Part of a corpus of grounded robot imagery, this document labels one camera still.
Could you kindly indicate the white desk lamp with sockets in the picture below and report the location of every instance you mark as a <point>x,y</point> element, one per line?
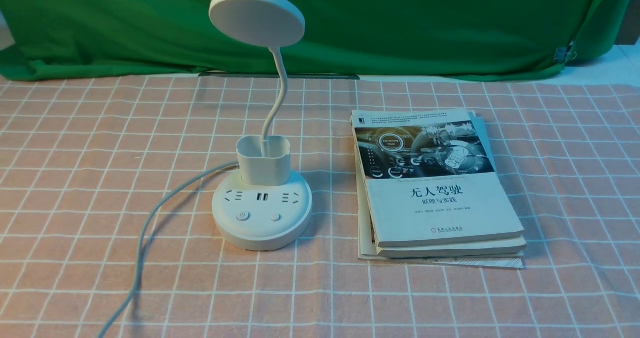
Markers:
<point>264,205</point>

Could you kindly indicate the middle book in stack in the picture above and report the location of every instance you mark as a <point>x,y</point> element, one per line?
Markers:
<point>450,250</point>

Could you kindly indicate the top self-driving book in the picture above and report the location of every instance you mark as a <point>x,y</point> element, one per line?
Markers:
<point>440,203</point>

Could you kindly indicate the pink checkered tablecloth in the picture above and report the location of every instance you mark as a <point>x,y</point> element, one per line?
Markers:
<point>82,162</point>

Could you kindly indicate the metal binder clip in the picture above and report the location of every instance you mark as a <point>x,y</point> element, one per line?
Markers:
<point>564,54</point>

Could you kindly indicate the green backdrop cloth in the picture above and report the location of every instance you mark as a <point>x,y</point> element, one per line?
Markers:
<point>477,40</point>

